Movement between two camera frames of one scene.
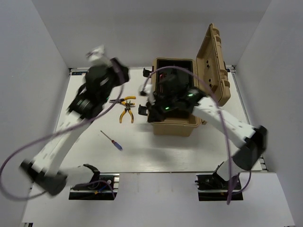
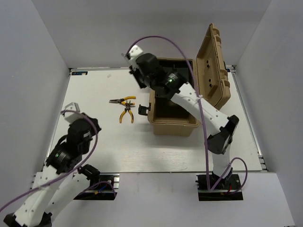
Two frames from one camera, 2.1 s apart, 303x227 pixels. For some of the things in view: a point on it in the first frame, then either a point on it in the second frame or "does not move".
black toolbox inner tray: [165, 73] does not move
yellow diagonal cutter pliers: [127, 108] does not move
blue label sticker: [78, 73] does not move
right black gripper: [154, 115] -> [135, 73]
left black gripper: [123, 74] -> [95, 121]
